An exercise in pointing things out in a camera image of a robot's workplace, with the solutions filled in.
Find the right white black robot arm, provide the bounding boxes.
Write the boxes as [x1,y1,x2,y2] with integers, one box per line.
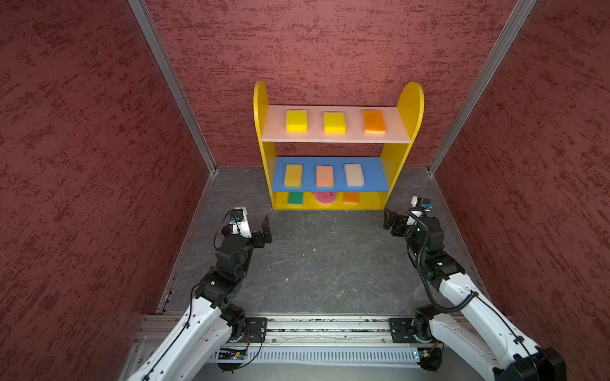
[383,207,567,380]

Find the right circuit board with wires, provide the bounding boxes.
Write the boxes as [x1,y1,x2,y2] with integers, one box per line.
[417,347,443,373]

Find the bright yellow sponge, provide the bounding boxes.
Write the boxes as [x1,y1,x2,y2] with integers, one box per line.
[286,110,308,133]
[323,112,347,134]

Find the aluminium corner post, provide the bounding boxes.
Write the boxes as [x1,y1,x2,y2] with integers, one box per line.
[427,0,537,177]
[128,0,218,176]

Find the tan yellow sponge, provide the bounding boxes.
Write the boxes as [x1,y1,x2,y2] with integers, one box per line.
[362,110,386,135]

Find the green yellow sponge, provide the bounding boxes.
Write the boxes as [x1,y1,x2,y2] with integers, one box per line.
[288,192,304,206]

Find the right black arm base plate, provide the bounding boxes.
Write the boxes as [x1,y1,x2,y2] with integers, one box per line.
[389,317,431,344]

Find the yellow shelf pink blue boards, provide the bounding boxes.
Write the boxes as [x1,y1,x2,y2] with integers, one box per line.
[253,81,424,211]

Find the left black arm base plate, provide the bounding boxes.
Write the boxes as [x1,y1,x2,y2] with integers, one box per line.
[234,317,268,344]

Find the pale pink sponge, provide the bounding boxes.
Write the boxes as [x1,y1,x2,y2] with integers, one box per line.
[344,163,365,187]

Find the orange sponge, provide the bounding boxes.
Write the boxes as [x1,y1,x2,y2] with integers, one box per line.
[343,192,360,205]

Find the smiley face sponge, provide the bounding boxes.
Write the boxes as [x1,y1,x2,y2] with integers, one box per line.
[313,192,338,208]

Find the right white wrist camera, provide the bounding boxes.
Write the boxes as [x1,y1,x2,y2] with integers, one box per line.
[410,196,432,217]

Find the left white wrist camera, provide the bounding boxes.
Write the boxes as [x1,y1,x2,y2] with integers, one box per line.
[229,206,252,238]

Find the left circuit board with wires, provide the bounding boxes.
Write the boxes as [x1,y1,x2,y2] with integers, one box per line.
[216,333,264,374]

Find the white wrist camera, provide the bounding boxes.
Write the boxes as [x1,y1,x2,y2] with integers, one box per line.
[410,196,432,217]
[229,206,252,238]

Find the salmon pink sponge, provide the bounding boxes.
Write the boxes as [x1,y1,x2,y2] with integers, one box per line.
[316,165,335,188]

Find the circuit board with wires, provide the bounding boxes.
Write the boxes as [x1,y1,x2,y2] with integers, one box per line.
[417,347,443,373]
[216,333,264,374]

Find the left aluminium corner post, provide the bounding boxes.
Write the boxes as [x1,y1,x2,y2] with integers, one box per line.
[128,0,218,176]

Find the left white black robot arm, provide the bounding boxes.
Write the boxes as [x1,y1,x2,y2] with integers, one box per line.
[130,207,273,380]

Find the dark yellow sponge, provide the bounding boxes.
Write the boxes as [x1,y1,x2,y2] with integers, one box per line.
[284,164,303,188]

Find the right aluminium corner post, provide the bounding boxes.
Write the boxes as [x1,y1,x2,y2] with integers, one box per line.
[427,0,537,177]

